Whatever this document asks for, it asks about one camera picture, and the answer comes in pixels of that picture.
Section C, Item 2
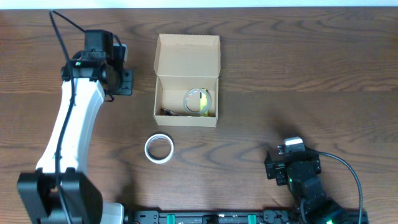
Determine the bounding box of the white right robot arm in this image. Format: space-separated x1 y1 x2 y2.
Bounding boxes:
264 146 348 224

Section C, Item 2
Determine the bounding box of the white masking tape roll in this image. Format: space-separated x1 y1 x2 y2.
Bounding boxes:
144 133 175 164

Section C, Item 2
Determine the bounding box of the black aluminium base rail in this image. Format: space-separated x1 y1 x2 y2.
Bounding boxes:
122 210 303 224

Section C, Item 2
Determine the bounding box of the brown cardboard box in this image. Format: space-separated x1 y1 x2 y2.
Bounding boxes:
153 34 221 128

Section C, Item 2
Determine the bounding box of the clear packing tape roll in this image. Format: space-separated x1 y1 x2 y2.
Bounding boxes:
183 88 211 116

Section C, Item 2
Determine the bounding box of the black pen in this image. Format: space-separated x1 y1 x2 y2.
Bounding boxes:
161 108 179 116

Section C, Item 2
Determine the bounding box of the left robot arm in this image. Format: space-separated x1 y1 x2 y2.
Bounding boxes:
17 30 133 223

